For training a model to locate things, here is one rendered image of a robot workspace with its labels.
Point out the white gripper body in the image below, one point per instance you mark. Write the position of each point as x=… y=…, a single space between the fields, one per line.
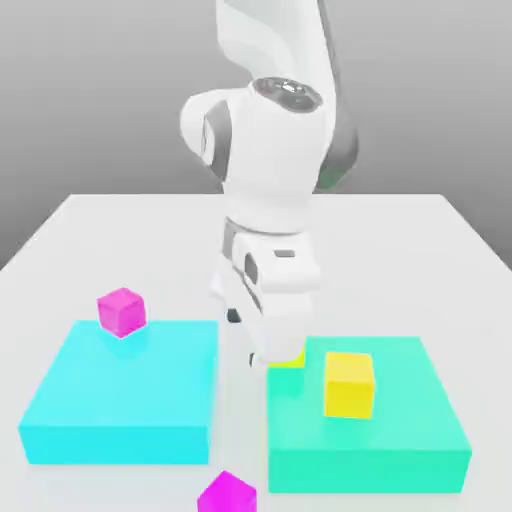
x=282 y=324

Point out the small lime cube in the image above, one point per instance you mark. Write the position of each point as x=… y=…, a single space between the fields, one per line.
x=288 y=362

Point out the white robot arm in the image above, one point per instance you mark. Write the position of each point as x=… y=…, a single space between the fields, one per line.
x=272 y=160

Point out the small yellow cube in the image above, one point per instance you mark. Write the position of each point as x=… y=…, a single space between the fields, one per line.
x=348 y=394

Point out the small pink cube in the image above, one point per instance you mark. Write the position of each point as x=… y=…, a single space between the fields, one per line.
x=121 y=314

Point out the small magenta cube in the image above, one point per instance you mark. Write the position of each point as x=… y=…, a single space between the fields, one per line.
x=227 y=496

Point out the large turquoise box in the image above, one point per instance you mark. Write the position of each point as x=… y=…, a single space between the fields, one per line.
x=400 y=440

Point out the large cyan box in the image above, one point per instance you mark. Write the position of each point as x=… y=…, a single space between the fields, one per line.
x=120 y=384

